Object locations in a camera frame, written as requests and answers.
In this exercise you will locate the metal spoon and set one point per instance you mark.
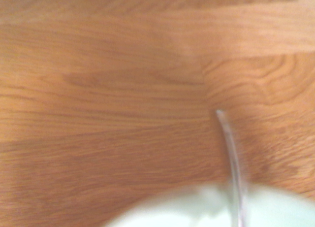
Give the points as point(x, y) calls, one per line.
point(232, 158)

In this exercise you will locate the mint green bowl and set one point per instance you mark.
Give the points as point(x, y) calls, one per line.
point(187, 209)

